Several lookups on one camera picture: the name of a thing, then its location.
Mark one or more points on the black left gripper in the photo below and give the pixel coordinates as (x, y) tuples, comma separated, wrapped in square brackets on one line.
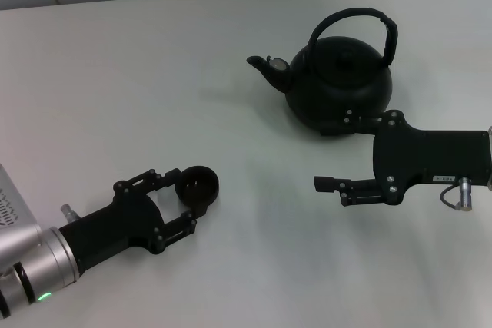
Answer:
[(115, 228)]

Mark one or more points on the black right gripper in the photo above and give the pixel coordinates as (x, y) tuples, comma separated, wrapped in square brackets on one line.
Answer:
[(430, 155)]

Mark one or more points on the small black teacup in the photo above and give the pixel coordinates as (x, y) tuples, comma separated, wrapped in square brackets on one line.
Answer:
[(201, 189)]

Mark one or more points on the white and silver left arm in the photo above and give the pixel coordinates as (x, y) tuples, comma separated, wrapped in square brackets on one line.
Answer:
[(50, 262)]

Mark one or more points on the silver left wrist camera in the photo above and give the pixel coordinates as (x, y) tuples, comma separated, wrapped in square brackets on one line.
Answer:
[(23, 213)]

